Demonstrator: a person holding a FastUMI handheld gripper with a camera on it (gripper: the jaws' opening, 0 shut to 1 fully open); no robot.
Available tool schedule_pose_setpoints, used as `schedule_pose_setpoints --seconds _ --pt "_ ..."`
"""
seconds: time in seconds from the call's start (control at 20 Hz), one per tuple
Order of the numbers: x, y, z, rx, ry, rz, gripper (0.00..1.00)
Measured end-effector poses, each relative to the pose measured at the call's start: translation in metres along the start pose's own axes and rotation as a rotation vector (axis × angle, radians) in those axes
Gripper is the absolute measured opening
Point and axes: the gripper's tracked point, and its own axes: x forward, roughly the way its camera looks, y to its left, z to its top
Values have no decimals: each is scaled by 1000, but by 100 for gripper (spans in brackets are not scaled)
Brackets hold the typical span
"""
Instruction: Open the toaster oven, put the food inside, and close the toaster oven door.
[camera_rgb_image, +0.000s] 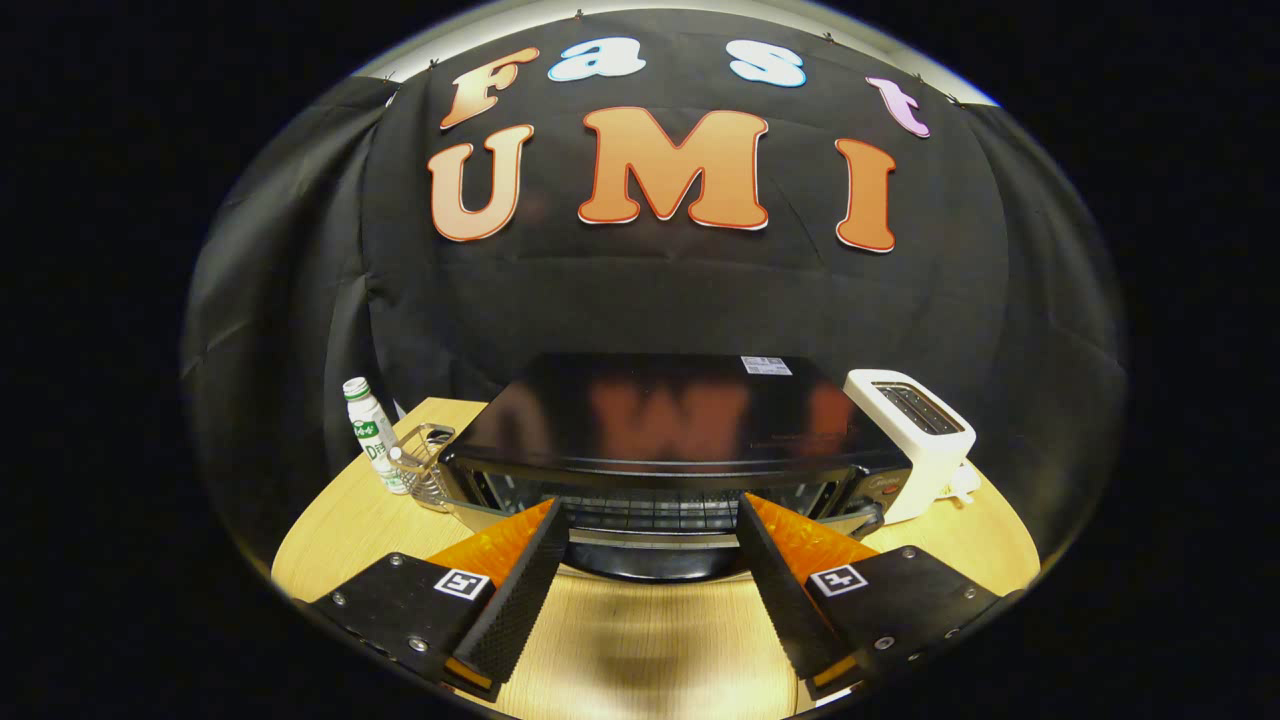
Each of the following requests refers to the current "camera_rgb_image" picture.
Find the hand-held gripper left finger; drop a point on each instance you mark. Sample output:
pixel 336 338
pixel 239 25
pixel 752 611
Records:
pixel 520 600

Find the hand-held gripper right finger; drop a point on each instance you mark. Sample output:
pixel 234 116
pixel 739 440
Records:
pixel 785 600

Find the black toaster oven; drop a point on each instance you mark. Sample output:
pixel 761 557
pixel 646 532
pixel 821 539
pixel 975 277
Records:
pixel 650 420

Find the white pop-up toaster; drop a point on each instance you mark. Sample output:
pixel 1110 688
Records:
pixel 925 470

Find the white bottle with green label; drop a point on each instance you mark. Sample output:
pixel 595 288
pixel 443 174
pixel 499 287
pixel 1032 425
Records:
pixel 372 430

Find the black backdrop cloth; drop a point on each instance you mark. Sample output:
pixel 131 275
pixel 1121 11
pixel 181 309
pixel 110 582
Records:
pixel 650 290

